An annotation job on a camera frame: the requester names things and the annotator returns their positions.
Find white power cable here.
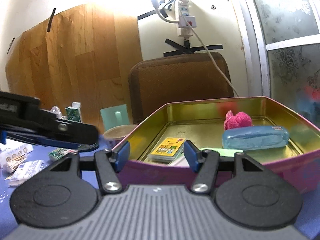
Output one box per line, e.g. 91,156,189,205
179,5,240,98

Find white power strip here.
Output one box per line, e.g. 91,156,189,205
175,0,198,39

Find blue tablecloth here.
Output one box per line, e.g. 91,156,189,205
0,134,320,240

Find pink fluffy towel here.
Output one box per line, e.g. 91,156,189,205
224,110,253,130

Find green microfiber cloth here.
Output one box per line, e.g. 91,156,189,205
200,147,243,155

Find pale green mug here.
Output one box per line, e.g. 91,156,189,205
100,104,129,130

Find small white packet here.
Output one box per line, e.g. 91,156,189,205
10,160,44,182

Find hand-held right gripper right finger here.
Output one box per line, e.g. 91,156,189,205
184,140,272,195

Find brown chair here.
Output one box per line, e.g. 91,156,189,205
128,52,234,125

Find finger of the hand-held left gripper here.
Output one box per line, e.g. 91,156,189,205
5,132,99,152
10,109,98,146

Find green drink carton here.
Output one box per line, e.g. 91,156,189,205
65,102,82,122

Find wooden board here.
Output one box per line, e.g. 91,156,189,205
5,4,143,133

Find bagged plastic cups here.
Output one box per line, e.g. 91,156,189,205
49,106,63,119

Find pink tin box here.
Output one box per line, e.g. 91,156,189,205
111,96,320,194

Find green patterned tissue packet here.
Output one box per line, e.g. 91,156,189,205
49,149,78,161

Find large white tissue pack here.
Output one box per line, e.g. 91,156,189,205
0,144,34,169

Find black tape cross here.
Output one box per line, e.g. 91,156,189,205
164,38,223,57

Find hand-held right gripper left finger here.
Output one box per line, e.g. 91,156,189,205
49,141,131,196

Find yellow card pack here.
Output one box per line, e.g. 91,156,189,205
147,137,186,164

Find frosted glass door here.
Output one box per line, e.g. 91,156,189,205
240,0,320,130

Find blue transparent case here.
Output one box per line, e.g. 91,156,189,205
222,126,290,151

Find cotton swab pack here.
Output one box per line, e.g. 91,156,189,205
5,155,27,173

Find round peanut can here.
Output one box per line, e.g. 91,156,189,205
103,124,137,147

